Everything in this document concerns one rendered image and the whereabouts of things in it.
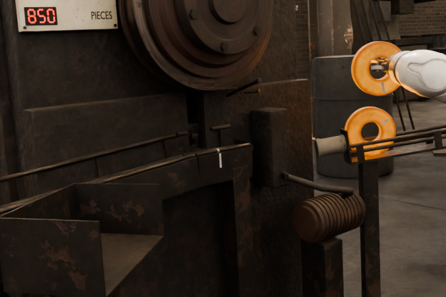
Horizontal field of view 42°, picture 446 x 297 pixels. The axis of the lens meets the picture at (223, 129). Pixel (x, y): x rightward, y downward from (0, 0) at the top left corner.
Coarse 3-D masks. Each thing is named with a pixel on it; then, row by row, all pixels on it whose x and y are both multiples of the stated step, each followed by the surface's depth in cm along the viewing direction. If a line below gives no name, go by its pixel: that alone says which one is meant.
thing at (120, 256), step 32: (64, 192) 124; (96, 192) 126; (128, 192) 124; (160, 192) 122; (0, 224) 103; (32, 224) 101; (64, 224) 99; (96, 224) 97; (128, 224) 125; (160, 224) 123; (0, 256) 104; (32, 256) 102; (64, 256) 100; (96, 256) 98; (128, 256) 114; (32, 288) 103; (64, 288) 101; (96, 288) 99
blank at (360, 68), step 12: (360, 48) 170; (372, 48) 167; (384, 48) 168; (396, 48) 168; (360, 60) 168; (360, 72) 169; (360, 84) 169; (372, 84) 169; (384, 84) 170; (396, 84) 170
